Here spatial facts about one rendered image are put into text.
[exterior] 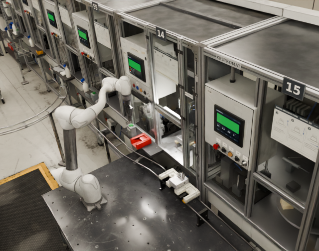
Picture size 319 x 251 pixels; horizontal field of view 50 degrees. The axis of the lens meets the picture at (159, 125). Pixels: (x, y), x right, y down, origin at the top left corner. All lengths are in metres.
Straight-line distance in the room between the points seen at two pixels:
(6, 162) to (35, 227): 1.36
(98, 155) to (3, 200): 1.25
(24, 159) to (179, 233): 2.83
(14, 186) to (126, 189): 1.87
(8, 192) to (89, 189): 1.83
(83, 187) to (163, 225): 0.71
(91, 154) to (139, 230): 2.13
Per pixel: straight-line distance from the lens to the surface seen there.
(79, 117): 2.64
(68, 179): 2.99
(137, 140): 3.22
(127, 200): 3.01
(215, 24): 2.63
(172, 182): 2.75
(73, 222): 2.96
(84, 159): 4.66
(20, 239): 3.95
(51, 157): 4.86
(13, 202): 4.38
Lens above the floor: 2.82
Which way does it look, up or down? 34 degrees down
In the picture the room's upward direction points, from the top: 5 degrees counter-clockwise
